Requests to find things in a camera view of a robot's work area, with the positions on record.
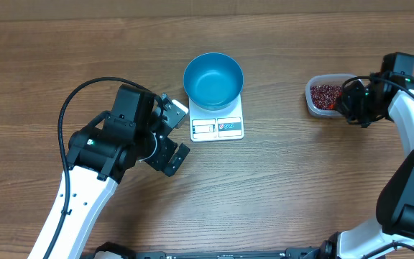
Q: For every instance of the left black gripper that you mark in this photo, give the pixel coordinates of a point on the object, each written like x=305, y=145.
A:
x=163, y=161

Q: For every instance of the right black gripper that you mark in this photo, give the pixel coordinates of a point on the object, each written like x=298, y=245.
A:
x=345, y=106

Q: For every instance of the red measuring scoop blue handle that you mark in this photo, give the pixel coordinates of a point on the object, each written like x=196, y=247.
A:
x=336, y=102

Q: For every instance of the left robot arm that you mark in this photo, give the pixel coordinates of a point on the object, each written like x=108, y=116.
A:
x=92, y=175

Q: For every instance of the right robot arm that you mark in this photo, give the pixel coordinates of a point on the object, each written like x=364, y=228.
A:
x=387, y=94

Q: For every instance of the white digital kitchen scale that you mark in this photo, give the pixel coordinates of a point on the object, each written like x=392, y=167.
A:
x=216, y=125

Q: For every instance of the blue metal bowl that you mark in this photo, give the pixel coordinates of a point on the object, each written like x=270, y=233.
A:
x=213, y=80

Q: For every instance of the red adzuki beans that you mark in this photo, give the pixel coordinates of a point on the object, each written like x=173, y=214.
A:
x=323, y=96

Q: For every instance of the clear plastic container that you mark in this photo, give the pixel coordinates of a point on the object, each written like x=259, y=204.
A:
x=334, y=79

